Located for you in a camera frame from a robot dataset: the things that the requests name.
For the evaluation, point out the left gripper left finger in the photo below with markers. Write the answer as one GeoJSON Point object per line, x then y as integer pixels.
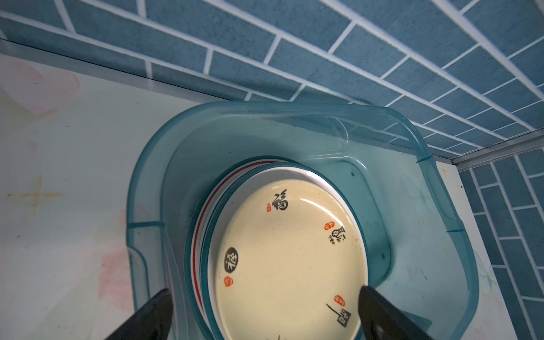
{"type": "Point", "coordinates": [152, 321]}

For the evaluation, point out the white plate orange striped rim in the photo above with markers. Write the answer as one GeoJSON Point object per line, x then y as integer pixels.
{"type": "Point", "coordinates": [198, 226]}

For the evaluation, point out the white plate black flower outline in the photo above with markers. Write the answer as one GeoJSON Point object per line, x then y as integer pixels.
{"type": "Point", "coordinates": [238, 191]}

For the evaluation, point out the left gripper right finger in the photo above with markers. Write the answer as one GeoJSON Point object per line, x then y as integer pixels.
{"type": "Point", "coordinates": [382, 320]}

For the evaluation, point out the teal translucent plastic bin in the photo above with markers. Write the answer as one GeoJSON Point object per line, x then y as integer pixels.
{"type": "Point", "coordinates": [288, 246]}

